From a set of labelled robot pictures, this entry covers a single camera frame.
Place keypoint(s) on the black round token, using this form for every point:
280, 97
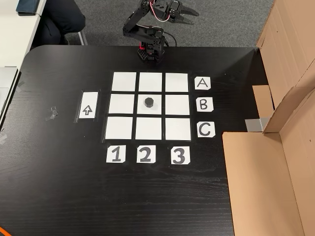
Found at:
149, 102

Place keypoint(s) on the white paper grid square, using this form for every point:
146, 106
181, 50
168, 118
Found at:
176, 82
150, 81
119, 128
148, 128
141, 110
121, 103
178, 129
124, 81
177, 105

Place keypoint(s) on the letter A paper sheet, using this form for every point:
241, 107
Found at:
207, 79

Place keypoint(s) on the letter B paper sheet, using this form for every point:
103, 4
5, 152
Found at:
209, 101

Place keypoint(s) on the grey metal chair leg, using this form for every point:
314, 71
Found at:
83, 38

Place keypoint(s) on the letter C paper sheet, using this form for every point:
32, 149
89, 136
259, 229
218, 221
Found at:
212, 124

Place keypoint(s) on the person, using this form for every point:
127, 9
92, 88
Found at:
61, 17

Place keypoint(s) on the grey tape strip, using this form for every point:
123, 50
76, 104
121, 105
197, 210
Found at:
254, 125

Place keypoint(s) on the number 3 paper sheet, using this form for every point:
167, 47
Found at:
174, 150

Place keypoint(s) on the arrow paper sheet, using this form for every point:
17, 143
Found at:
87, 110

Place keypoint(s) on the dark blue notebook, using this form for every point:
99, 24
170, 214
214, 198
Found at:
27, 6

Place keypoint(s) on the number 2 paper sheet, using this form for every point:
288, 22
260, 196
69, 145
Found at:
139, 159

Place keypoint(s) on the number 1 paper sheet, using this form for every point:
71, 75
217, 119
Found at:
109, 148

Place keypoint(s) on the crumpled clear tape piece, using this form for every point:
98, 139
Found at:
52, 113

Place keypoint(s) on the white desk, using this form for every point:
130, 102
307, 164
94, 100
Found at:
12, 37

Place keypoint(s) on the flat clear tape piece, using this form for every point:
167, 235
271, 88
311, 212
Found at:
21, 85
2, 139

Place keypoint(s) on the large brown cardboard box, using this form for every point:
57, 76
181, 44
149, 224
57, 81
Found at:
258, 184

